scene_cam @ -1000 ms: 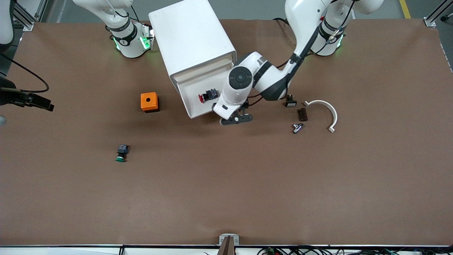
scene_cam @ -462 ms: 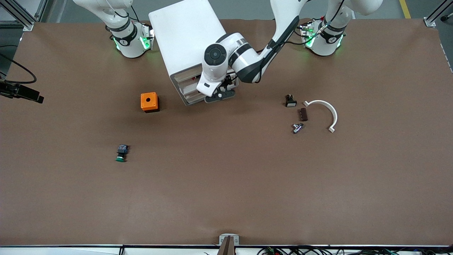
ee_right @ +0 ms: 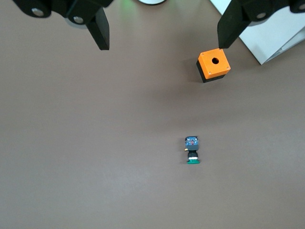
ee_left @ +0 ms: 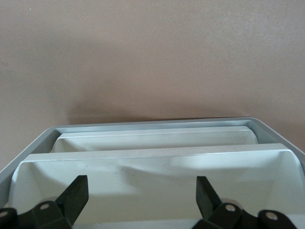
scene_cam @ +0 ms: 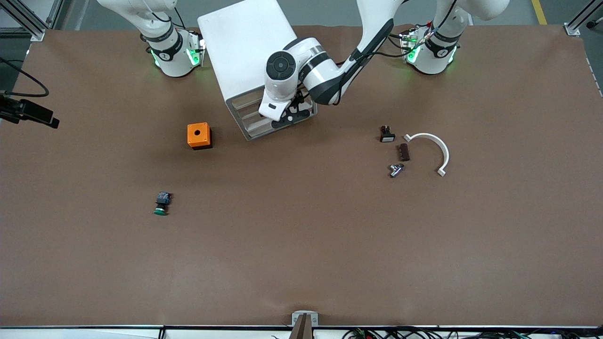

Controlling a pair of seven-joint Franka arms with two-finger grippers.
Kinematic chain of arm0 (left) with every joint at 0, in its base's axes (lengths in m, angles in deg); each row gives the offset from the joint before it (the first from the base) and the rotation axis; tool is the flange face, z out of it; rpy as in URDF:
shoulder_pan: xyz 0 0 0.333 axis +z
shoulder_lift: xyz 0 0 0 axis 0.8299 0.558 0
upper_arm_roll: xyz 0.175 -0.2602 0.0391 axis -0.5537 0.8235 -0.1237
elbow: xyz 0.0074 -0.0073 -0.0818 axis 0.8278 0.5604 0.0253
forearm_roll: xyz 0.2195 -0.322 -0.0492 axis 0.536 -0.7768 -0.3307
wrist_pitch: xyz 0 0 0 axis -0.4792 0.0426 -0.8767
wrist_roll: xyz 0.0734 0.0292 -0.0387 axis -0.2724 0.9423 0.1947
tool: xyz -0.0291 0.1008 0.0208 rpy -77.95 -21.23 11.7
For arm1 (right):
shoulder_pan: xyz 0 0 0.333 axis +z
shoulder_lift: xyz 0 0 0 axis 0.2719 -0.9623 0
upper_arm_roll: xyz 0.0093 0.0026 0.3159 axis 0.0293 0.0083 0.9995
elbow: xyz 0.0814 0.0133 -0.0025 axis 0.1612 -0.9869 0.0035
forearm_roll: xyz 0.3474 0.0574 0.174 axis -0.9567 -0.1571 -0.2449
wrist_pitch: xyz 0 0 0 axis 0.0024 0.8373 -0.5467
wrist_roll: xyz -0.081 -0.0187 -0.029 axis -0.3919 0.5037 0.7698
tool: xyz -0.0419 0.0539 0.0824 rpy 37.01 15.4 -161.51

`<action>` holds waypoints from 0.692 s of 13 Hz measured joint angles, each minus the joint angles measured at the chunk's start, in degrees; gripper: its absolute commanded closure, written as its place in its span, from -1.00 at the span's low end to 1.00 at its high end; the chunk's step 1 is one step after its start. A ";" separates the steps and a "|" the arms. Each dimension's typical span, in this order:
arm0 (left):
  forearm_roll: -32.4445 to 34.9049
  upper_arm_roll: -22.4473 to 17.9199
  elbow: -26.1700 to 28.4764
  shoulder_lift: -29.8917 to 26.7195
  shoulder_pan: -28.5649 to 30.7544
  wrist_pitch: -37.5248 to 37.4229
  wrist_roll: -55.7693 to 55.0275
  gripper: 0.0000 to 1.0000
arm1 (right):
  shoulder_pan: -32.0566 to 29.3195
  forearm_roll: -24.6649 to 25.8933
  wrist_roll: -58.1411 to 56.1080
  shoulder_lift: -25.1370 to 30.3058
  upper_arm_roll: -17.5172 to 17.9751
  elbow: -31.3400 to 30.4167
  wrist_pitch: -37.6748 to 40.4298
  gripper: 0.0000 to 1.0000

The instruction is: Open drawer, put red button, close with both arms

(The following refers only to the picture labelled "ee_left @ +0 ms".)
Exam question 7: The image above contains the grey divided bin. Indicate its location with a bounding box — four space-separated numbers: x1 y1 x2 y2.
0 116 305 189

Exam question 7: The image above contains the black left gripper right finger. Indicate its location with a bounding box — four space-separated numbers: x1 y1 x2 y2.
192 176 296 229

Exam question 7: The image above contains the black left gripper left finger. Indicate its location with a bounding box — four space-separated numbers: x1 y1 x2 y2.
0 175 90 229

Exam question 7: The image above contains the white plastic drawer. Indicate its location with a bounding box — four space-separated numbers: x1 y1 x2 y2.
51 125 259 154
10 142 305 226

